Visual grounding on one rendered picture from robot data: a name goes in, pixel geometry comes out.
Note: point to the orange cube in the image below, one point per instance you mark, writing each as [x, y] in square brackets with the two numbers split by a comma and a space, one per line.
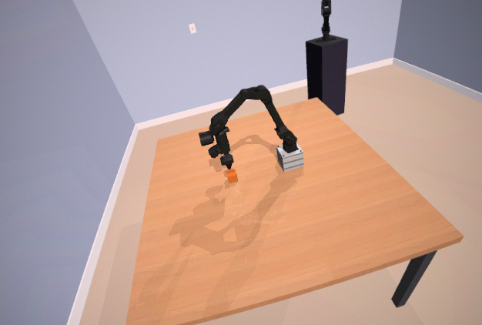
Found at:
[231, 175]

